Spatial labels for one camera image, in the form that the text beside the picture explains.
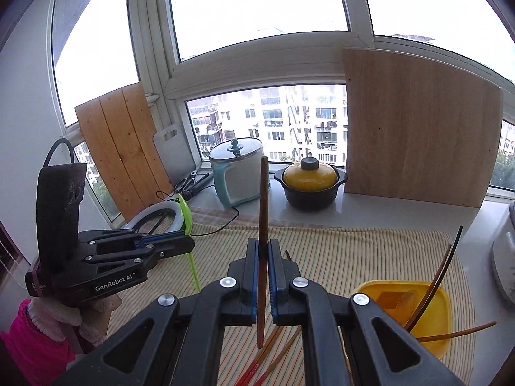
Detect kitchen scissors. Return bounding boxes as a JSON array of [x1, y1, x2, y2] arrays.
[[174, 170, 212, 198]]

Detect white floral rice cooker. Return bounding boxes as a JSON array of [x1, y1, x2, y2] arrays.
[[490, 199, 515, 312]]

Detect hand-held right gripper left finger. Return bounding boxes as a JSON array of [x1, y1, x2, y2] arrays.
[[52, 238, 260, 386]]

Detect person's left forearm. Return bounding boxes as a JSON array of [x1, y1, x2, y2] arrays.
[[0, 293, 109, 386]]

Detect dark brown chopstick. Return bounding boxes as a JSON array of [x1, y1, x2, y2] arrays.
[[414, 244, 453, 330]]

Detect green plastic spoon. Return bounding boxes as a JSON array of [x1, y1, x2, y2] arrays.
[[177, 194, 202, 293]]

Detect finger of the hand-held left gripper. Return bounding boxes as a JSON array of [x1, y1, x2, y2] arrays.
[[78, 228, 190, 252], [81, 235, 196, 277]]

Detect yellow plastic container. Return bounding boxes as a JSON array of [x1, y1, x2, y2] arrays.
[[349, 279, 451, 363]]

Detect thin brown wooden chopstick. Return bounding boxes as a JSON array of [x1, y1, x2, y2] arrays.
[[417, 321, 497, 342]]

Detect black casserole with yellow lid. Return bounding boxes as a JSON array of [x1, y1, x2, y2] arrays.
[[274, 156, 348, 211]]

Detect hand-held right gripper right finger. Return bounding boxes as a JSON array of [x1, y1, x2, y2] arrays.
[[269, 238, 467, 386]]

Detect long black chopstick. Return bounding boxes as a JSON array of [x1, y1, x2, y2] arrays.
[[404, 226, 464, 330]]

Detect white window frame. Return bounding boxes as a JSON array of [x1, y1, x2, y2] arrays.
[[48, 0, 515, 202]]

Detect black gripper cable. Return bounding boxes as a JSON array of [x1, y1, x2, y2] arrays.
[[42, 138, 77, 167]]

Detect white plastic cutting board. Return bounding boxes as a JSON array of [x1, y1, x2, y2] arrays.
[[153, 123, 202, 188]]

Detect black power cable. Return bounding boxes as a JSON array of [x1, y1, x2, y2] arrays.
[[157, 191, 240, 237]]

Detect striped beige cloth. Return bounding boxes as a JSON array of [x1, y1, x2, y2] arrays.
[[108, 207, 477, 386]]

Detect apartment buildings outside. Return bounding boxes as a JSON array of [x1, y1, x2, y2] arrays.
[[74, 84, 515, 218]]

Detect light wooden board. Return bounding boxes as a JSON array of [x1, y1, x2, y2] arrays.
[[341, 46, 504, 209]]

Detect orange pine wooden board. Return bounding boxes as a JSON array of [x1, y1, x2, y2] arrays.
[[74, 82, 174, 223]]

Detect ring light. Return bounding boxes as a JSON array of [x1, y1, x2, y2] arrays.
[[126, 202, 186, 236]]

